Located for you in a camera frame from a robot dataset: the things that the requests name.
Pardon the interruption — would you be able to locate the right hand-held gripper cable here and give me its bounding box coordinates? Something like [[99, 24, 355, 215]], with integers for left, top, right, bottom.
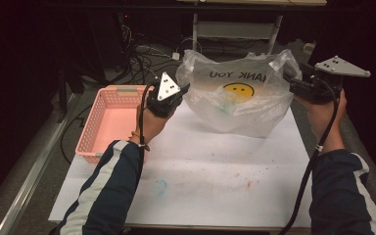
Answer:
[[277, 77, 341, 235]]

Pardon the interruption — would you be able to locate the person's left hand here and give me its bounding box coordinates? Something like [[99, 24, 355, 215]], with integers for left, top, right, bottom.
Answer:
[[129, 103, 178, 147]]

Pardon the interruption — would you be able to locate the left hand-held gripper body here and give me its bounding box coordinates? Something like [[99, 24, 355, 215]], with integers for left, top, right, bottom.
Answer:
[[146, 71, 184, 119]]

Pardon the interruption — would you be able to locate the brown wrist bracelet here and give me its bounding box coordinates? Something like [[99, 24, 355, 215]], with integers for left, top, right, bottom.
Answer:
[[130, 130, 152, 153]]

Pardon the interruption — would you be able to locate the tangle of black floor cables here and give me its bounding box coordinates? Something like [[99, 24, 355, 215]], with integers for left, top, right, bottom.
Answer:
[[120, 23, 192, 86]]

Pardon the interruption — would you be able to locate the white paper sheet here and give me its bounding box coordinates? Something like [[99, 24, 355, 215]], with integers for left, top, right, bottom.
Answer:
[[48, 97, 313, 229]]

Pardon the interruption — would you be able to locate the left hand-held gripper cable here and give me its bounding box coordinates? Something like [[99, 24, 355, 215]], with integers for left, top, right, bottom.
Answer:
[[136, 82, 159, 179]]

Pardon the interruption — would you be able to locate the person's right hand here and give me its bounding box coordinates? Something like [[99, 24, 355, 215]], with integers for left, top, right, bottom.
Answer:
[[294, 89, 348, 155]]

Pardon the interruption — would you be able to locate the clear smiley plastic bag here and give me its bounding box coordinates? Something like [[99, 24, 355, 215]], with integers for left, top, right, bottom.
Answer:
[[175, 48, 304, 138]]

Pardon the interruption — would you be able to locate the hand-held gripper cable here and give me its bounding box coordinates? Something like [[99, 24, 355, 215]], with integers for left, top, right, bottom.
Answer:
[[136, 82, 159, 179], [277, 77, 341, 235]]

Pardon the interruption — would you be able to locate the black metal stand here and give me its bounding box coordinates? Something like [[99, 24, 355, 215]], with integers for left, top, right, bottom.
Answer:
[[57, 62, 112, 124]]

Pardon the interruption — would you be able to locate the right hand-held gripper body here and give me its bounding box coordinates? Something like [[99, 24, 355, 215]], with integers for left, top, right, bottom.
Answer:
[[302, 55, 372, 106]]

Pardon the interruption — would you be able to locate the black floor cable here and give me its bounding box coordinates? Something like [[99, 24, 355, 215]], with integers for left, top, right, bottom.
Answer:
[[60, 104, 93, 165]]

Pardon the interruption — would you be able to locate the white power strip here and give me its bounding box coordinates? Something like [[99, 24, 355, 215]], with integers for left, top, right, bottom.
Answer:
[[303, 42, 317, 55]]

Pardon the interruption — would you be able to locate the pink plastic basket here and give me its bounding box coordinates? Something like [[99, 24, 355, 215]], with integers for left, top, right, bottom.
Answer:
[[74, 84, 155, 165]]

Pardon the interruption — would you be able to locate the white desk frame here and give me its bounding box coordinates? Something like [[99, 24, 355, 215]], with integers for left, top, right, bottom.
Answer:
[[175, 0, 328, 57]]

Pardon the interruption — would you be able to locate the metal floor rail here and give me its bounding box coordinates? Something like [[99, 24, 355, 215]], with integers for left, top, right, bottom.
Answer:
[[0, 92, 82, 235]]

